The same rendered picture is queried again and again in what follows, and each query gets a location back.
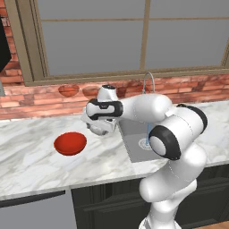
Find black extractor hood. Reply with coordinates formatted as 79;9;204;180
0;17;13;74

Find grey dishwasher front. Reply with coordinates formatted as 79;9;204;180
0;189;79;229

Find grey steel sink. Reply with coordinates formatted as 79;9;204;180
118;117;168;164

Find red bowl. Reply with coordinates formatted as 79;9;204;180
53;131;88;157

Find window with tan frame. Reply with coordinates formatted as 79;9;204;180
4;0;229;88

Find curved steel tap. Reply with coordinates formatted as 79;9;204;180
141;71;157;95

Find blue water stream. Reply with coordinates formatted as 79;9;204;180
145;123;152;147

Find dark cupboard run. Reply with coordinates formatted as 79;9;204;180
71;163;229;229

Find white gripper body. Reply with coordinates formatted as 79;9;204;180
81;114;118;133

